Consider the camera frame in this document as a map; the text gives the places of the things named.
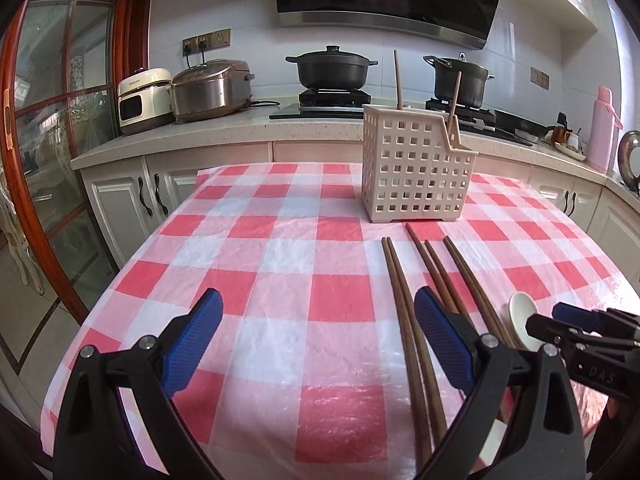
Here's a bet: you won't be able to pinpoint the white ceramic spoon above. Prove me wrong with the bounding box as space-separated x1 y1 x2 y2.
509 292 544 351

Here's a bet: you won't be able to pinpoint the wooden chopstick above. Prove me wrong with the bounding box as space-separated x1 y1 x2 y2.
425 240 472 322
393 49 404 110
444 236 513 346
405 223 459 314
382 237 432 471
386 237 447 448
447 70 462 141

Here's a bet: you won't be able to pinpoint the white lower kitchen cabinets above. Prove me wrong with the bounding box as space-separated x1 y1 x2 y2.
79 139 639 286

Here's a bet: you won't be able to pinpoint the shiny metal kettle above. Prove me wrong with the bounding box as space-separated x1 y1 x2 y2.
617 130 640 194

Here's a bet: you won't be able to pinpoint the white plate with food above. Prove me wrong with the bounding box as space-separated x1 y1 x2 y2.
553 142 586 162

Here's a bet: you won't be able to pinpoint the brown condiment bottle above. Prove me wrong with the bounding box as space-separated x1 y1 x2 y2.
551 112 570 145

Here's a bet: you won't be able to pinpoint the black wok pan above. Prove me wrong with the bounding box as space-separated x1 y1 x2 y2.
492 110 552 143

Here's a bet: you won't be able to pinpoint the pink thermos bottle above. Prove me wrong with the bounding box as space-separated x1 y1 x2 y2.
586 87 623 174

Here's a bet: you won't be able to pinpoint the cream perforated utensil basket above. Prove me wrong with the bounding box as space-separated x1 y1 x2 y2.
361 105 477 223

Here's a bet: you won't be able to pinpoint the black glass gas hob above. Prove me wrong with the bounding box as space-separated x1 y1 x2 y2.
268 88 535 149

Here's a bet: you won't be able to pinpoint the red white checkered tablecloth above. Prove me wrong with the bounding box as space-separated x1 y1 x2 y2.
40 162 639 479

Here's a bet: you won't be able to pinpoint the tall black stock pot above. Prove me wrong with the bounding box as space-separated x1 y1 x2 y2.
423 52 495 108

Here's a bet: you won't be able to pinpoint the black casserole pot with lid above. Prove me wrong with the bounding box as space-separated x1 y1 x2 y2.
285 46 378 91

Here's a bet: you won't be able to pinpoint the white electric cooker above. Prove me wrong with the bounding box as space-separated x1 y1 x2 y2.
117 68 175 136

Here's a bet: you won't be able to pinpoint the stainless steel rice cooker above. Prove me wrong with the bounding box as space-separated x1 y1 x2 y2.
170 58 255 122

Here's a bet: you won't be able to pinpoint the red wooden glass door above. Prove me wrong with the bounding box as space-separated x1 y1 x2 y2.
1 0 151 322

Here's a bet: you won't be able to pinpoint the wall switch plate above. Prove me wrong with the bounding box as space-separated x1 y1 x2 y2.
529 66 550 90

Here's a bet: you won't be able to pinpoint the wall power socket strip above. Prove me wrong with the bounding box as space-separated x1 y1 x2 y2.
181 28 231 56

